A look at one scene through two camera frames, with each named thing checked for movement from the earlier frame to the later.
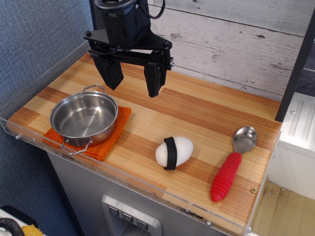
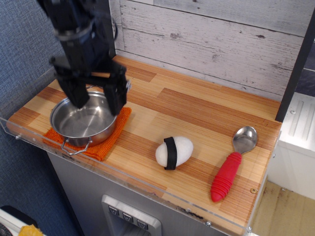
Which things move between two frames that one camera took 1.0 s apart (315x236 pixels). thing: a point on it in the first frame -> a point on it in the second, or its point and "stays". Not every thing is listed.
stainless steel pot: [82, 117] stays
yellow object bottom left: [31, 230] stays
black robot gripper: [126, 35] -> [89, 54]
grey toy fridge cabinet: [103, 205] stays
